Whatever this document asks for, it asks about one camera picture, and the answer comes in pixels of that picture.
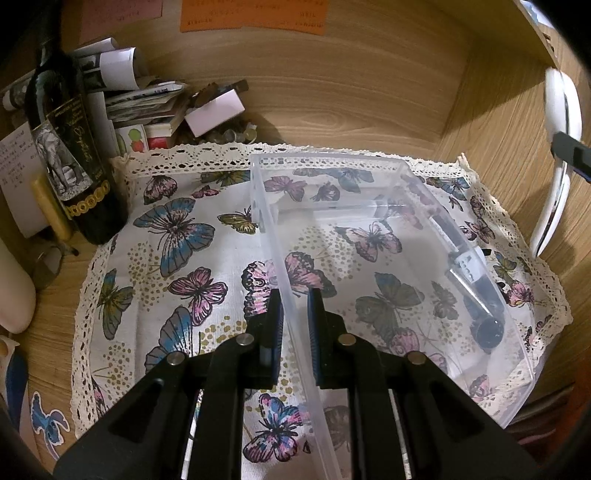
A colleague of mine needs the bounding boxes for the white handheld massager device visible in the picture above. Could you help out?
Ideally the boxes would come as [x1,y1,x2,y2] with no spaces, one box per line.
[530,68,583,257]

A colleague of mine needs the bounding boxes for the clear plastic storage bin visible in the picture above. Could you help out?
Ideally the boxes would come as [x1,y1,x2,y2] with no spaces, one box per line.
[250,152,534,479]

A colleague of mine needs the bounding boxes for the butterfly print lace cloth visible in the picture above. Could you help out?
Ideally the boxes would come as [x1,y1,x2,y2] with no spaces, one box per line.
[54,145,572,479]

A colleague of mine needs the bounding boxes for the pile of coins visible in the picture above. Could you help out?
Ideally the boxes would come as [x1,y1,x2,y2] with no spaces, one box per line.
[204,122,257,145]

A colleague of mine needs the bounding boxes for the cream rounded object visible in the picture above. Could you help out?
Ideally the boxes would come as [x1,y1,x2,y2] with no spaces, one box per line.
[0,241,36,334]

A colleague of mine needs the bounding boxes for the yellow lip balm tube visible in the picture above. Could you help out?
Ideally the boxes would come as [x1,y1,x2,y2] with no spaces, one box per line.
[31,173,73,242]

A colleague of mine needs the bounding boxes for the pink white small box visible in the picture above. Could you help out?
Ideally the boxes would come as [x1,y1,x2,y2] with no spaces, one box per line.
[184,89,245,137]

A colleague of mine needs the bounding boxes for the fruit print card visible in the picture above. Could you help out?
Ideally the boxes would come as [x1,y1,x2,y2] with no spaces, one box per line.
[115,124,149,154]

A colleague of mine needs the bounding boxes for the stack of papers and booklets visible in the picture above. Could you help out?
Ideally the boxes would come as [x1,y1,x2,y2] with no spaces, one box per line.
[105,81,189,137]

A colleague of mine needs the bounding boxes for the dark wine bottle elephant label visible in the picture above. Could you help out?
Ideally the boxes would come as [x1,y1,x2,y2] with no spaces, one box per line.
[24,27,128,245]

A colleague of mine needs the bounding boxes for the orange paper note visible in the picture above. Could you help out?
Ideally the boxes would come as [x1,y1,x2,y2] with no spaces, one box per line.
[179,0,329,35]

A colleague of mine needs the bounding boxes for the white handwritten note card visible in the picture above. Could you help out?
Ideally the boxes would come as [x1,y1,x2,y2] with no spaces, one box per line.
[0,122,48,238]

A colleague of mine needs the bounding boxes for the rolled white paper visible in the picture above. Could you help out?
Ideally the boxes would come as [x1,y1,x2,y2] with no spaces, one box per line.
[71,37,147,91]

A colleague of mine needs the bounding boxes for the pink paper note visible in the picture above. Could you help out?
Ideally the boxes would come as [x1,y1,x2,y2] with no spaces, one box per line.
[69,0,162,35]

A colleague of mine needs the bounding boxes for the wire frame eyeglasses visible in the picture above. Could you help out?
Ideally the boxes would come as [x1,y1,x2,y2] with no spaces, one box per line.
[31,241,79,290]

